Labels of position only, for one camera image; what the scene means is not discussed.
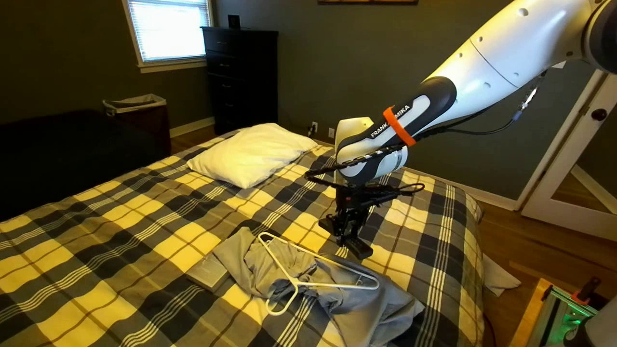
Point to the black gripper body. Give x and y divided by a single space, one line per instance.
349 208

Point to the grey rounded robot base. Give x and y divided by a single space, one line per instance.
602 328

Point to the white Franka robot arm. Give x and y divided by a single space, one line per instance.
488 64

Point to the orange band on arm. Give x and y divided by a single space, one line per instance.
398 125

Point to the grey cloth garment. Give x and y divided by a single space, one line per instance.
334 289

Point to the white plastic clothes hanger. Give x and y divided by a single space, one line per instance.
282 257

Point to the white pillow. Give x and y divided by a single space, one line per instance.
247 156

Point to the white cloth on floor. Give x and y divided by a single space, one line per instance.
498 276

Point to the tall black dresser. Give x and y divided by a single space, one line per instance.
241 79

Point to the light wooden board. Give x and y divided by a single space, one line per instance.
529 310

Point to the green metal device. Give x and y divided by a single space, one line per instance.
561 314

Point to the small dark box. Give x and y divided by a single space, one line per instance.
232 21

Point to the plaid bed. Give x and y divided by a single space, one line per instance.
116 257

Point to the dark laundry hamper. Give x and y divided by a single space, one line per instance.
135 116

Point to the white framed window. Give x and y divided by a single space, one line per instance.
168 29

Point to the black low furniture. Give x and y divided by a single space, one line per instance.
64 154

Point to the white wall outlet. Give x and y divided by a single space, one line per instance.
330 133

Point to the white wall plug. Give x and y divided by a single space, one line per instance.
313 127

